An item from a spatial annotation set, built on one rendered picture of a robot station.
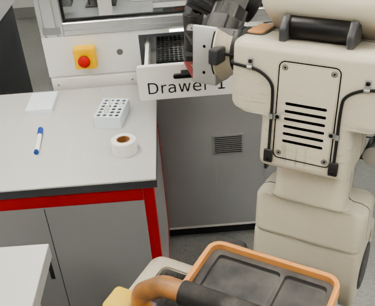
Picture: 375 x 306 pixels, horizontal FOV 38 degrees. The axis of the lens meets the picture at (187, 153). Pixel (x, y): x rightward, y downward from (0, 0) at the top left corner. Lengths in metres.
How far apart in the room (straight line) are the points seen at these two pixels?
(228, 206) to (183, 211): 0.19
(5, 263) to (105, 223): 0.36
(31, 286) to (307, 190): 0.59
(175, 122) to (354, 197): 1.03
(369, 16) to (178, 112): 1.21
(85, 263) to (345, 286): 0.78
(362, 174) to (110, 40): 1.46
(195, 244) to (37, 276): 1.22
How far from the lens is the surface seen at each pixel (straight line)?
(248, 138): 2.07
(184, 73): 1.60
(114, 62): 1.91
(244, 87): 0.94
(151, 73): 1.63
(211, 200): 2.22
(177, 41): 1.86
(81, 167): 1.50
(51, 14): 1.88
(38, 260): 1.24
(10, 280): 1.22
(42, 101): 1.86
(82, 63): 1.84
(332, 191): 1.03
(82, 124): 1.71
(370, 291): 2.19
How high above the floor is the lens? 1.57
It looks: 33 degrees down
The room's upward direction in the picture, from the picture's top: 4 degrees counter-clockwise
